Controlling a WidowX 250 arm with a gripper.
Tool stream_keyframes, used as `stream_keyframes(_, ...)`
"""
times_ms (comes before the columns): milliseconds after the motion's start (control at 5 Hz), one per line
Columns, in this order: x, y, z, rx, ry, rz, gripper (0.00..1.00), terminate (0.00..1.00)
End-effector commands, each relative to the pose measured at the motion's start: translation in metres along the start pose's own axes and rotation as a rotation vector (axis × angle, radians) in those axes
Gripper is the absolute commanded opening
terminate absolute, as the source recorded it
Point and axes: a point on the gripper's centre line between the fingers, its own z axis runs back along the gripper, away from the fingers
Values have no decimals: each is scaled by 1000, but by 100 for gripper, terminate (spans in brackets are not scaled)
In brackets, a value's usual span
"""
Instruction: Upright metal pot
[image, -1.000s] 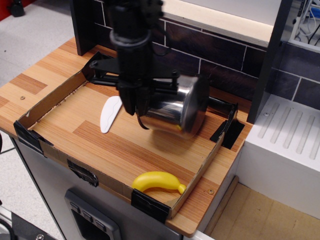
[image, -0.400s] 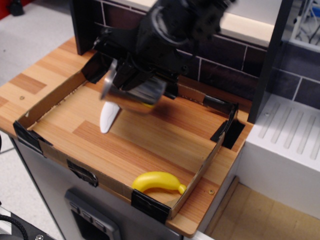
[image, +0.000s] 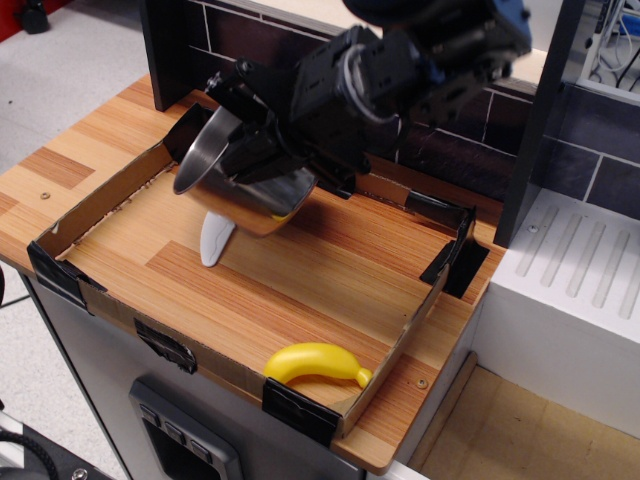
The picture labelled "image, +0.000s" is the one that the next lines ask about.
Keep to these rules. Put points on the dark grey shelf post left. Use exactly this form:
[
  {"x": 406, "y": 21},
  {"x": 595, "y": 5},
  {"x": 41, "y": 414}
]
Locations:
[{"x": 165, "y": 37}]

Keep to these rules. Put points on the grey toy oven panel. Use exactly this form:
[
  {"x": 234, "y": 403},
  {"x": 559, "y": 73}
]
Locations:
[{"x": 184, "y": 447}]

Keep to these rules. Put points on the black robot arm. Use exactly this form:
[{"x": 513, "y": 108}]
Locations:
[{"x": 466, "y": 46}]

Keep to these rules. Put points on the cardboard fence with black tape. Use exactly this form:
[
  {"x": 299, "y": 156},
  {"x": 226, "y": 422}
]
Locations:
[{"x": 392, "y": 286}]

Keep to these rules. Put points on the yellow handled toy knife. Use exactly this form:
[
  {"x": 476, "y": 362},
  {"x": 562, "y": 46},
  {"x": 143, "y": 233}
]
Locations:
[{"x": 215, "y": 233}]

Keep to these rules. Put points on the dark grey shelf post right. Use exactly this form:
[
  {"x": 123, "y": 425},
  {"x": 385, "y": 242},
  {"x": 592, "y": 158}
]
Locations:
[{"x": 529, "y": 170}]

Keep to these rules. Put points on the white toy sink drainboard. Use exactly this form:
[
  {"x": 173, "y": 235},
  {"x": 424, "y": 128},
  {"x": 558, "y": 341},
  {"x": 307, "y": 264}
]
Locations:
[{"x": 561, "y": 314}]

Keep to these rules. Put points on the dark grey shelf post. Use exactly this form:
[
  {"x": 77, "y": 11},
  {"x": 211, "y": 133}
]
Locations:
[
  {"x": 165, "y": 37},
  {"x": 529, "y": 170}
]

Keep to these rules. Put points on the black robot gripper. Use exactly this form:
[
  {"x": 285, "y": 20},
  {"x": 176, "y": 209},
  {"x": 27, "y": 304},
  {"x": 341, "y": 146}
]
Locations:
[{"x": 318, "y": 113}]

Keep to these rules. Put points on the shiny metal pot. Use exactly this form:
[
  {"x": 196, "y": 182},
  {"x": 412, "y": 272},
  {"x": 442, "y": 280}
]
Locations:
[{"x": 260, "y": 208}]

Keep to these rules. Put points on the yellow plastic toy banana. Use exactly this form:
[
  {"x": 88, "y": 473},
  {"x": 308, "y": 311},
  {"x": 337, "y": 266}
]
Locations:
[{"x": 313, "y": 358}]

